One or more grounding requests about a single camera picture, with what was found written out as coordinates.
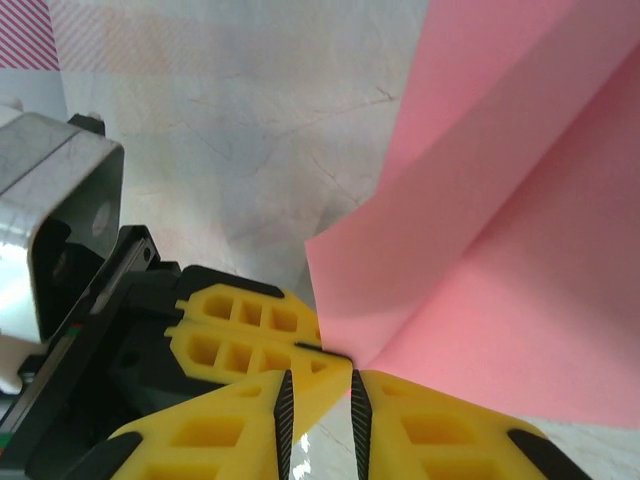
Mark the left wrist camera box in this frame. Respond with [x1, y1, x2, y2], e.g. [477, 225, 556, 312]
[0, 102, 126, 396]

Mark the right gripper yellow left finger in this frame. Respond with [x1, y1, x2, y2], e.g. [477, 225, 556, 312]
[64, 368, 297, 480]

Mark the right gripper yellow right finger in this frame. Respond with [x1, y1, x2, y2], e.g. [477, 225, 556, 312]
[349, 368, 594, 480]

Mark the pink paper sheet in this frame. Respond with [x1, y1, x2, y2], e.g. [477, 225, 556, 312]
[304, 0, 640, 431]

